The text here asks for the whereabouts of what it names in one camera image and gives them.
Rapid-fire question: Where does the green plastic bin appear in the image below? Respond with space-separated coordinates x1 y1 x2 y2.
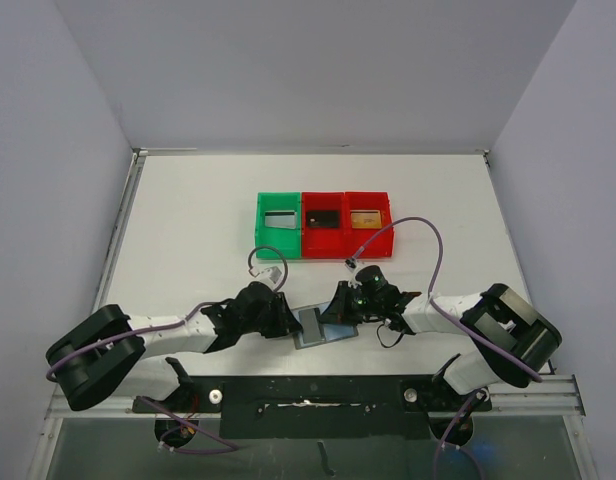
254 192 302 259

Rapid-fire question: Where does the middle red plastic bin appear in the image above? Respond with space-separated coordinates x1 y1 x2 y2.
302 192 347 259

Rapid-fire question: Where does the red plastic bin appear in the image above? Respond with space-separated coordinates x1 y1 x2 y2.
344 191 394 258
302 192 347 259

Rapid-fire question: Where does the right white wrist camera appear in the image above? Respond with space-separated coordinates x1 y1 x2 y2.
344 257 364 288

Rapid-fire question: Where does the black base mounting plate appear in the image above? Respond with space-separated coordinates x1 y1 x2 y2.
154 359 492 448

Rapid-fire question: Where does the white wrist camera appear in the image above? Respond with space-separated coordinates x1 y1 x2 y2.
249 266 284 291
344 257 364 288

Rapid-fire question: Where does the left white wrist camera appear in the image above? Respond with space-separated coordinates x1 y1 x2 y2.
249 266 284 291

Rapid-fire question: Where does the front aluminium frame rail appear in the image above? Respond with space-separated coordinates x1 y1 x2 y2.
29 375 597 479

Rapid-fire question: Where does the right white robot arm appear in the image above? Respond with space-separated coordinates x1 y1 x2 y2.
320 265 562 409

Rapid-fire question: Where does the grey card holder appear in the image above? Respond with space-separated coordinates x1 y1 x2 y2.
292 303 358 350

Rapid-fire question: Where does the aluminium table edge rail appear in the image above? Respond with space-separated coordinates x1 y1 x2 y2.
80 147 199 346

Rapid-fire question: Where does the black credit card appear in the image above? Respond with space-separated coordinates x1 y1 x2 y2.
297 307 324 348
306 210 340 229

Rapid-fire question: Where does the right red plastic bin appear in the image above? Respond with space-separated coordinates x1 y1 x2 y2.
344 191 394 258

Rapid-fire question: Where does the silver VIP card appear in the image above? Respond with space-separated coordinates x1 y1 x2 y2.
264 210 298 230

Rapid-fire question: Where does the gold credit card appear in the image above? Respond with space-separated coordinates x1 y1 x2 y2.
350 210 383 230

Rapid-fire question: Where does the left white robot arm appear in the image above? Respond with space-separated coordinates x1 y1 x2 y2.
46 281 302 411

